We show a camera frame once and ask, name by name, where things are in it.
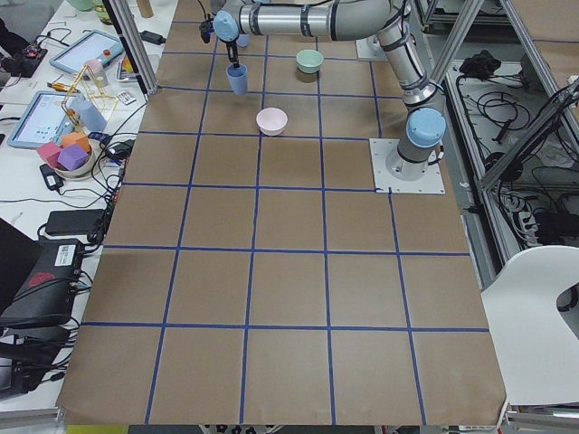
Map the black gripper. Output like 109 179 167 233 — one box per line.
199 15 240 68

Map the blue cup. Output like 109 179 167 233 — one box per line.
226 63 248 95
237 34 251 48

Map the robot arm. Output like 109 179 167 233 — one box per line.
199 1 446 181

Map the green bowl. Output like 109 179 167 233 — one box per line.
296 49 324 74

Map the pink bowl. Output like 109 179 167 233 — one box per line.
256 108 288 137

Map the teach pendant tablet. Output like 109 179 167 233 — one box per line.
7 90 86 149
49 30 124 74

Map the bowl of coloured foam blocks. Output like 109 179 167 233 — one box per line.
36 132 97 181

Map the black power adapter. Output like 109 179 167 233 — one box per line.
39 164 63 191

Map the black laptop computer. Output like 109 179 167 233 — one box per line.
1 221 84 329

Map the white chair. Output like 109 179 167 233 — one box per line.
482 245 578 405

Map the aluminium frame post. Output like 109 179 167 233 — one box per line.
104 0 158 96

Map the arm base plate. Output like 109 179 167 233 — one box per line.
369 138 445 194
356 37 387 61

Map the gold wire rack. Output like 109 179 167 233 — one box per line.
61 65 119 132

